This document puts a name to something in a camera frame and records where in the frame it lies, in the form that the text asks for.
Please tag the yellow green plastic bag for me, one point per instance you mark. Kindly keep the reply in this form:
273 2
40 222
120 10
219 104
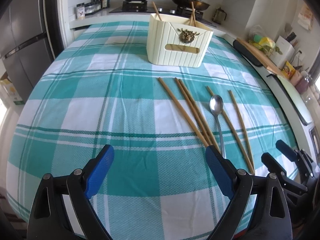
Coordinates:
258 38

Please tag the cream ribbed utensil holder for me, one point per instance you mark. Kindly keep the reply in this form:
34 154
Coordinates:
174 41

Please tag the cardboard box on floor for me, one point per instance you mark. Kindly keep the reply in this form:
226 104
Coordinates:
12 92

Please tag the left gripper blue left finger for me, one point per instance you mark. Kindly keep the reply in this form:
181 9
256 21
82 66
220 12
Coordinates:
49 218

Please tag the black rolled mat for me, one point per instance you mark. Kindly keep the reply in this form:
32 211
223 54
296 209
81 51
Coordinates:
246 53

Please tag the wooden cutting board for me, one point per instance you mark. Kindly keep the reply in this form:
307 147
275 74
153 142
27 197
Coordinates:
261 57

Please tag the spice jar rack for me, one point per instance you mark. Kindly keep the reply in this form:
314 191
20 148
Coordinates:
87 9

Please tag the teal white checkered tablecloth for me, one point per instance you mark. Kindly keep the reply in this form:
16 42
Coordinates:
103 90

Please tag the metal spoon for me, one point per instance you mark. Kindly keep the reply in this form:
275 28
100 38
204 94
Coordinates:
216 107

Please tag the pink cup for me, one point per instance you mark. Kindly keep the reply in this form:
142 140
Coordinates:
296 78

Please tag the purple bottle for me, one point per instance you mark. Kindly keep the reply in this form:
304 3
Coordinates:
303 84

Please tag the hanging patterned kitchen towel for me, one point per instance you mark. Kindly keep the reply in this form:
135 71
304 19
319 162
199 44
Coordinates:
305 18

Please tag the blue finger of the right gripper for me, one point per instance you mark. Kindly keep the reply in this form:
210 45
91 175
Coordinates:
296 157
272 164

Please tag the white knife block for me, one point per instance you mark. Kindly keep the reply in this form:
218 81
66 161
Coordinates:
283 52

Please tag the grey double-door refrigerator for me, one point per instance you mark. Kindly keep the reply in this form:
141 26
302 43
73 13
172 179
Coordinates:
25 47

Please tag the light green cutting board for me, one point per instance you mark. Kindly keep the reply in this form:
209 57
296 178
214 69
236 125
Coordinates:
297 101

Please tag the black gas stove top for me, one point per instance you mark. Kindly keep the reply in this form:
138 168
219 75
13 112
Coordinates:
143 7

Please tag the dark wok glass lid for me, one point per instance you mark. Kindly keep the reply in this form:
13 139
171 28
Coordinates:
198 5

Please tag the dark glass french press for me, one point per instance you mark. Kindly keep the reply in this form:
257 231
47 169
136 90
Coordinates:
219 16

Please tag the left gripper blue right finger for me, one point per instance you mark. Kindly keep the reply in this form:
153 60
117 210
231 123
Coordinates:
270 217

